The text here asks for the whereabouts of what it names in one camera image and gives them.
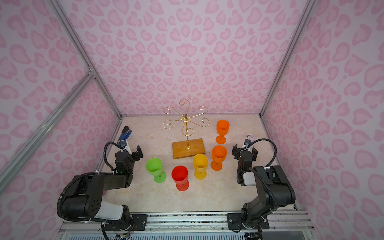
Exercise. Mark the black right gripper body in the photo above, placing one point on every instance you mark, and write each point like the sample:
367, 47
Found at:
244, 152

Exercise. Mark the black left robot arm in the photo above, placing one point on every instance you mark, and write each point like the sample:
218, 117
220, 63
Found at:
82, 199

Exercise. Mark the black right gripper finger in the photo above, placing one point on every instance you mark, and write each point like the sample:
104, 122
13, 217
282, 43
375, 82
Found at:
254, 154
236, 152

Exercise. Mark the wooden rack base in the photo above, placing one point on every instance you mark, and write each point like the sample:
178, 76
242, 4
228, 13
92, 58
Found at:
184, 149

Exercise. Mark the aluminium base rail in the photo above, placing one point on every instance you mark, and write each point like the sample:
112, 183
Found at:
281, 225

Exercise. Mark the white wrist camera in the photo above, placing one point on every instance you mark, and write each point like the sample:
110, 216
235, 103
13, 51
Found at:
124, 145
247, 144

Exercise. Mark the small pink white box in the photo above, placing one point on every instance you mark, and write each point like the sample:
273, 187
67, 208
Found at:
250, 137

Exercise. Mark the green plastic wine glass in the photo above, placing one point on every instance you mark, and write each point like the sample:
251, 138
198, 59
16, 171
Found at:
155, 167

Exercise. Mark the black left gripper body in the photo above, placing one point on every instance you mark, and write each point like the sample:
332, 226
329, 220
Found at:
132, 154

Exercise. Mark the blue black stapler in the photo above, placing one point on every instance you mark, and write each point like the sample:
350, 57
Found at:
126, 132

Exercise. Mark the red plastic wine glass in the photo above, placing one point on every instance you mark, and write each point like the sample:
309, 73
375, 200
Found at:
180, 176

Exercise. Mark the gold wire glass rack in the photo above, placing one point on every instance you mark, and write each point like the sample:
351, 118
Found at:
186, 118

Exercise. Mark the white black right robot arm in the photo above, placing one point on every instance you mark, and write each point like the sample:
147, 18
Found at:
273, 191

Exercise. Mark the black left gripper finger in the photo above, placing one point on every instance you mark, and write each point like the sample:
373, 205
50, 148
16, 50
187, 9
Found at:
138, 154
120, 154

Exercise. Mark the orange wine glass front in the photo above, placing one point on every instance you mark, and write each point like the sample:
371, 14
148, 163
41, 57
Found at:
219, 154

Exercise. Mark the yellow plastic wine glass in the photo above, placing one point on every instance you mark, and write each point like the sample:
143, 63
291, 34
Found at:
200, 162

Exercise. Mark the orange wine glass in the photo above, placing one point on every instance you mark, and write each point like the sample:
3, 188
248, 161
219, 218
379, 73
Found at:
222, 129
219, 154

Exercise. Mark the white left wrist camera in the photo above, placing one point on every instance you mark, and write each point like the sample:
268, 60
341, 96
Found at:
124, 145

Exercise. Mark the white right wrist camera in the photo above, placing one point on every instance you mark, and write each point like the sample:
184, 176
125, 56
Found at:
247, 144

